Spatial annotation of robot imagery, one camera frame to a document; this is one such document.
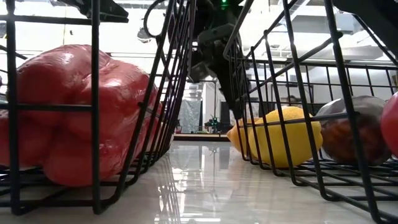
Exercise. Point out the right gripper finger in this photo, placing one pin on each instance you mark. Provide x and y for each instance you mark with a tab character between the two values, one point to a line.
200	71
229	84

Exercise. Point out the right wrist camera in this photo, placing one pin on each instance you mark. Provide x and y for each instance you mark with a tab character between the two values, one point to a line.
217	35

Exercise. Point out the dark purple round fruit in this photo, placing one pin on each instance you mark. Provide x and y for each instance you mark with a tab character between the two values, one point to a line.
367	137

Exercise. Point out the grey cloth cover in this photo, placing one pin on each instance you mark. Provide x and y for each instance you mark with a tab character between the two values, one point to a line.
189	115

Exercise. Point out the black device with green lights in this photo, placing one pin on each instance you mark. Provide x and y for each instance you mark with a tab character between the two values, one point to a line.
214	123

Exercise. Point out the red bell pepper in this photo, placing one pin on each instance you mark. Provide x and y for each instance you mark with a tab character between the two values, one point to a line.
68	124

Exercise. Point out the yellow lemon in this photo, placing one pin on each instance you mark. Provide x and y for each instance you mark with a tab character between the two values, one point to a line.
286	140

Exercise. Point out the red tomato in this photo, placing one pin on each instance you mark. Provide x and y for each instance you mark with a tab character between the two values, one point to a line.
391	124

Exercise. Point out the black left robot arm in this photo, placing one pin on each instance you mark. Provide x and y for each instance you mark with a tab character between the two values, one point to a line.
102	11

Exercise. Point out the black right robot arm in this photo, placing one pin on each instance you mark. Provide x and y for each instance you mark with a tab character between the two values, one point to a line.
373	18

